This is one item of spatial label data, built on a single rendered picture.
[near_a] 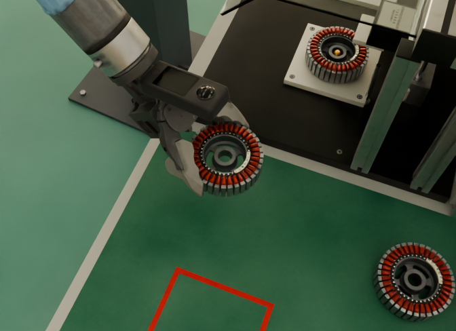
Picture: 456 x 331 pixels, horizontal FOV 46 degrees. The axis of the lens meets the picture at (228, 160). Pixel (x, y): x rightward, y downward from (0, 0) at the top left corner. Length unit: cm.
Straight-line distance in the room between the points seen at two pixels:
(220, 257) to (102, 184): 100
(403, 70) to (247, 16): 47
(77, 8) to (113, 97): 130
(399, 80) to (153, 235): 44
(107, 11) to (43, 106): 136
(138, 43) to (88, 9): 7
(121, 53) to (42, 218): 116
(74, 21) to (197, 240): 39
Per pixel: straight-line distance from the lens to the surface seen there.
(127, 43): 69
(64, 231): 175
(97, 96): 197
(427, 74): 99
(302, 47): 104
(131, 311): 83
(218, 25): 111
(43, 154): 190
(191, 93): 68
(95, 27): 68
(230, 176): 75
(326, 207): 89
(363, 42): 93
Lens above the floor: 155
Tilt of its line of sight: 60 degrees down
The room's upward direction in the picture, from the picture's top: straight up
